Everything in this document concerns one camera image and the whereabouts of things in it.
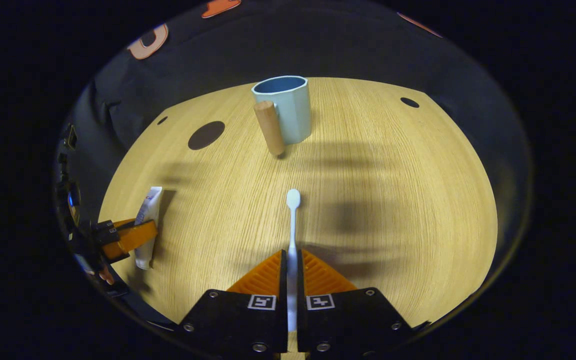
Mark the white toothpaste tube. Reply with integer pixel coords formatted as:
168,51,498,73
134,186,164,271

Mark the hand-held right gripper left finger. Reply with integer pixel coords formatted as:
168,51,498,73
175,249,289,354

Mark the white toothbrush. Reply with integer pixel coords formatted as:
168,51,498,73
286,188,302,333

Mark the black backdrop cloth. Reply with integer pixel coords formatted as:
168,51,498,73
53,0,534,328

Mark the dark round coaster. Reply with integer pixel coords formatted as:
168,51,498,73
188,120,226,151

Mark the blue cup with wooden handle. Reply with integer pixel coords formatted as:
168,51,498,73
251,75,313,157

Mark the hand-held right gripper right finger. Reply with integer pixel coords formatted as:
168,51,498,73
296,248,416,354

